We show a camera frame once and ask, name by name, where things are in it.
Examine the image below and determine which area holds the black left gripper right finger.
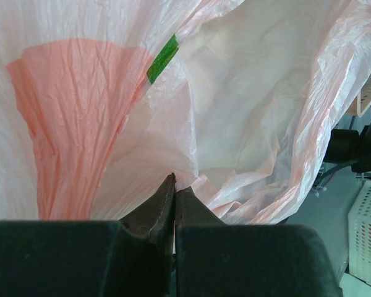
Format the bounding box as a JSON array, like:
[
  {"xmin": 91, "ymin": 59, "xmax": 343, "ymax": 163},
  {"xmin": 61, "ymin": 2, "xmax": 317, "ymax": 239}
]
[{"xmin": 175, "ymin": 188, "xmax": 342, "ymax": 296}]

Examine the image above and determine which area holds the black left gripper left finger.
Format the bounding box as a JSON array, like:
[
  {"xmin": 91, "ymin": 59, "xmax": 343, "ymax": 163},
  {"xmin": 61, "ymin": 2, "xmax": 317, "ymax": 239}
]
[{"xmin": 0, "ymin": 174, "xmax": 176, "ymax": 296}]

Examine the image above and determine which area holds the pink plastic bag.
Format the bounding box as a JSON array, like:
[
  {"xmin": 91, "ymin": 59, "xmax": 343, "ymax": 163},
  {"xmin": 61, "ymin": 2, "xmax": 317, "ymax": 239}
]
[{"xmin": 0, "ymin": 1, "xmax": 371, "ymax": 224}]

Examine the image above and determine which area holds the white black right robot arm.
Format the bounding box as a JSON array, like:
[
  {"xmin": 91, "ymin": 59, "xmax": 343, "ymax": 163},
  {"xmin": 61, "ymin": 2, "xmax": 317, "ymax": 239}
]
[{"xmin": 323, "ymin": 123, "xmax": 371, "ymax": 173}]

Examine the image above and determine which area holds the white perforated basket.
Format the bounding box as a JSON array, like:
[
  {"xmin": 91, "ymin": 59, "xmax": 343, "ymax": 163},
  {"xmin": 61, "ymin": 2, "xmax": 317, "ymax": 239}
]
[{"xmin": 348, "ymin": 180, "xmax": 371, "ymax": 286}]

